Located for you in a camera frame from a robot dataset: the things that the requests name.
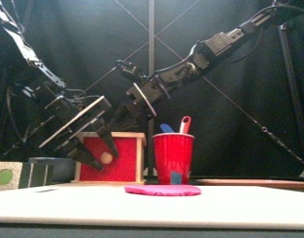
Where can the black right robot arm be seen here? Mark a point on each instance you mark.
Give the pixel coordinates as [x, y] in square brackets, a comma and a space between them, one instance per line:
[207, 52]

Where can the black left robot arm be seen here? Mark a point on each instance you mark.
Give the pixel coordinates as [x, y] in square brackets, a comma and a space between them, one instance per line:
[17, 43]

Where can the red drawer with wooden knob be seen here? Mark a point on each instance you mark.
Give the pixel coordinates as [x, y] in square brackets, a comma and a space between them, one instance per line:
[124, 167]

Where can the flat pink dough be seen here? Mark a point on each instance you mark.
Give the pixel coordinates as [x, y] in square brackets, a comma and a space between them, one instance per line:
[163, 190]

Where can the blue toy utensil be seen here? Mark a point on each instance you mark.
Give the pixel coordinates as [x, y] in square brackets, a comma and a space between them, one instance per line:
[165, 128]

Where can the red plastic cup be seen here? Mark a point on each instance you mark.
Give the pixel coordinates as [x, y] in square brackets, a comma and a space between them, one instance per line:
[173, 158]

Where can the speckled box with green dot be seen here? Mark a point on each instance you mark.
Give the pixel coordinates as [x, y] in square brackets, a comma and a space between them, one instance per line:
[11, 176]

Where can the white cutting board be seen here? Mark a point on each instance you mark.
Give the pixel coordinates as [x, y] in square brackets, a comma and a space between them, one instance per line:
[157, 210]

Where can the flat wooden board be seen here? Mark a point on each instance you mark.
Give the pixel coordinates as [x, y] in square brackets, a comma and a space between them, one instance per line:
[257, 183]

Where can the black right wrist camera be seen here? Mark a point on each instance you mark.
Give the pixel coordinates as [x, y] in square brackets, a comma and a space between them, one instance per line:
[128, 69]

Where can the wooden drawer box frame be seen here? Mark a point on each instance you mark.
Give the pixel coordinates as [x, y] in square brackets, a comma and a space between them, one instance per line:
[139, 155]

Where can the grey vertical frame pole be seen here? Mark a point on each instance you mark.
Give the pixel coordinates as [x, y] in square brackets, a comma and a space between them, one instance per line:
[151, 37]

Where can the black side frame post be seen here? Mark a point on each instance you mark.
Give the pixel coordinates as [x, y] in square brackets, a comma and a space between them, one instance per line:
[292, 93]

